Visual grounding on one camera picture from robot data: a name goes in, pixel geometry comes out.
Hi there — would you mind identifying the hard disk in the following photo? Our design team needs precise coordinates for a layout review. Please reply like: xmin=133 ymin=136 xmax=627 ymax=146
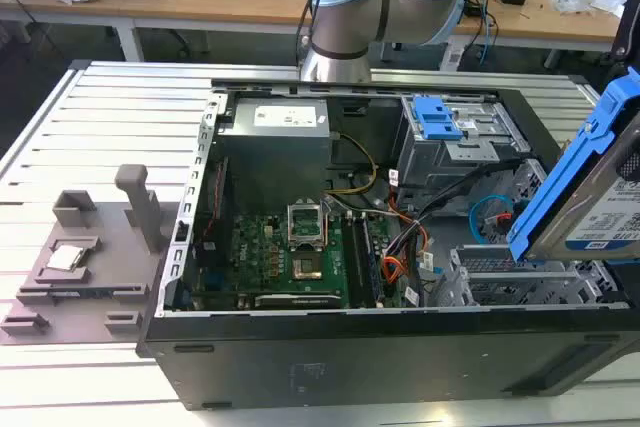
xmin=506 ymin=66 xmax=640 ymax=264

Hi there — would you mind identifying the red orange disk power wire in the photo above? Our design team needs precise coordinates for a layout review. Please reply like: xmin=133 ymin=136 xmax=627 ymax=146
xmin=491 ymin=211 xmax=514 ymax=236

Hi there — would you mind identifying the blue disk data wire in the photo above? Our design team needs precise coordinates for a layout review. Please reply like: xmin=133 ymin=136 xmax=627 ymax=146
xmin=468 ymin=194 xmax=516 ymax=249

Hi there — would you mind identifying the perforated metal disk bay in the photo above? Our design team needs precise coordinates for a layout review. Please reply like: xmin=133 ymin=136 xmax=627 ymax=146
xmin=448 ymin=245 xmax=626 ymax=308

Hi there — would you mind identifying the RAM stick in slot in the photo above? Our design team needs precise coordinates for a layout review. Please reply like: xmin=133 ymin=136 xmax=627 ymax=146
xmin=360 ymin=216 xmax=386 ymax=306

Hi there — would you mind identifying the black RAM slot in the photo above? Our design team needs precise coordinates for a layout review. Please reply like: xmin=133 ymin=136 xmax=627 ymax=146
xmin=342 ymin=215 xmax=365 ymax=308

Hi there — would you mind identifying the blue plastic drive latch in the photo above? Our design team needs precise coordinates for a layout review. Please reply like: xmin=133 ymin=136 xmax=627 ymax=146
xmin=413 ymin=96 xmax=465 ymax=142

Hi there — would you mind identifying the grey metal drive cage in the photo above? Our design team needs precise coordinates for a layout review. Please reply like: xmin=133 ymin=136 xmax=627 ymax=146
xmin=392 ymin=94 xmax=532 ymax=191

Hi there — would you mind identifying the grey power supply unit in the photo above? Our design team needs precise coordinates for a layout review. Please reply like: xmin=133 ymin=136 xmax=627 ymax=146
xmin=215 ymin=99 xmax=334 ymax=198

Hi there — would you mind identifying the CPU socket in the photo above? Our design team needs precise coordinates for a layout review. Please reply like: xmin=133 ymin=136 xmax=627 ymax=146
xmin=285 ymin=201 xmax=329 ymax=252

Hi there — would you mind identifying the gold brown chipset chip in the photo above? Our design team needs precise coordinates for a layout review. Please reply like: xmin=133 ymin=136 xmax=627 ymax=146
xmin=291 ymin=255 xmax=324 ymax=282

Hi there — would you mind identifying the black graphics card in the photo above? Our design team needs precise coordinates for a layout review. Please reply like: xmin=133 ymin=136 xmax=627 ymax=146
xmin=192 ymin=289 xmax=346 ymax=311

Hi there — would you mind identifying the green motherboard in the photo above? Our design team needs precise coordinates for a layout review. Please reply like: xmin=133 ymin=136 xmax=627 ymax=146
xmin=199 ymin=211 xmax=401 ymax=311

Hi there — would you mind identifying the black PC case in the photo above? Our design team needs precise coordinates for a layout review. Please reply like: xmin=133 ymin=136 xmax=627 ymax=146
xmin=135 ymin=77 xmax=640 ymax=411

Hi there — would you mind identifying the wooden desk with white legs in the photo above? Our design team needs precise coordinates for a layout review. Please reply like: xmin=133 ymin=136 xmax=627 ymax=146
xmin=0 ymin=0 xmax=321 ymax=63

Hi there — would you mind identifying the grey parts rack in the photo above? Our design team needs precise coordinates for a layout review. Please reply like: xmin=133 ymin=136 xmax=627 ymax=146
xmin=0 ymin=164 xmax=174 ymax=346

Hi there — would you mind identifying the silver CPU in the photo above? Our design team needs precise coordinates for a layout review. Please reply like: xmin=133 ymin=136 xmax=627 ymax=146
xmin=45 ymin=245 xmax=87 ymax=271

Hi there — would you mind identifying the hanging blue cable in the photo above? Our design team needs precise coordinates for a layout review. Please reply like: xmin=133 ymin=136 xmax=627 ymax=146
xmin=477 ymin=0 xmax=497 ymax=66

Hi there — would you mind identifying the black sleeved wire bundle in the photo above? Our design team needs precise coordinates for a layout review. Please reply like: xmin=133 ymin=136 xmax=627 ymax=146
xmin=399 ymin=156 xmax=521 ymax=248

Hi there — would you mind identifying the yellow black power wire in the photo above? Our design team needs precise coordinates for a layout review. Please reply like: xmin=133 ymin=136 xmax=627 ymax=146
xmin=324 ymin=132 xmax=379 ymax=196

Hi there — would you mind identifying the orange black wire bundle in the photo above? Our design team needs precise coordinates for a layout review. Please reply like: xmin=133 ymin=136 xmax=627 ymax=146
xmin=380 ymin=216 xmax=432 ymax=294

